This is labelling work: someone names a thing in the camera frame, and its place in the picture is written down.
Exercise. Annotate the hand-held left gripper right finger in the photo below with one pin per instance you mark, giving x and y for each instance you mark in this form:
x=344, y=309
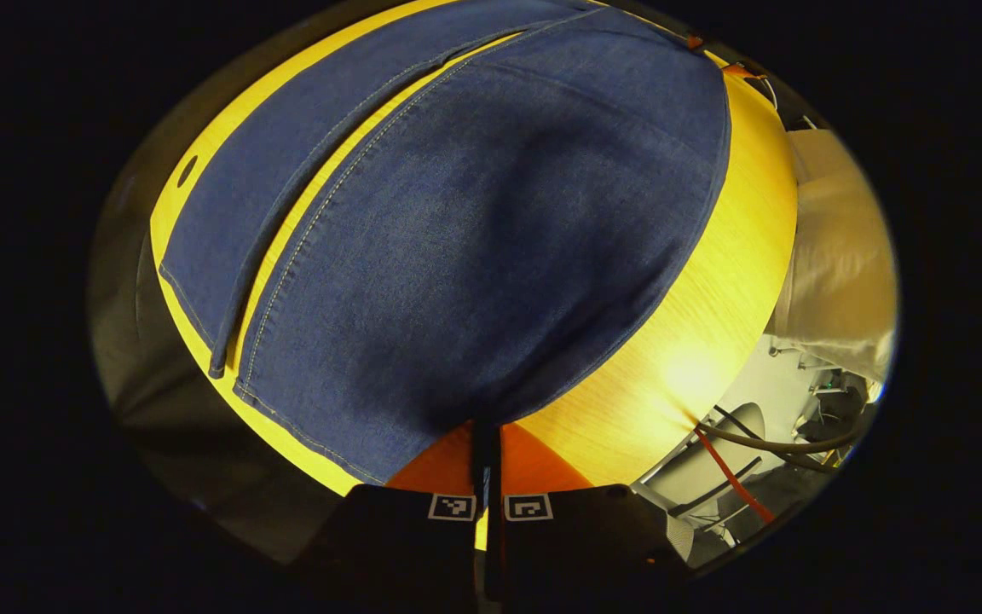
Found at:
x=576, y=537

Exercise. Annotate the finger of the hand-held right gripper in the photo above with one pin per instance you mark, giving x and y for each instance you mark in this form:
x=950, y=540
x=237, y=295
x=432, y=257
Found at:
x=742, y=72

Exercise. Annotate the grey chair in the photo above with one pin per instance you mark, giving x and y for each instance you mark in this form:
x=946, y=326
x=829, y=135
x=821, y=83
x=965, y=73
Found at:
x=678, y=477

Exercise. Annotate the blue denim jeans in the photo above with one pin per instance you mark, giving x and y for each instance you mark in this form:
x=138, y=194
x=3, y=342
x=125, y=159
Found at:
x=474, y=256

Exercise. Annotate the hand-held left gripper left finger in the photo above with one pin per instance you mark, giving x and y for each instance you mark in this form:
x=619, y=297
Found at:
x=406, y=537

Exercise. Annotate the cream cloth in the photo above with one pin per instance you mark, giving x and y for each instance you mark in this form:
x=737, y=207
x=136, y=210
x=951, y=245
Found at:
x=840, y=256

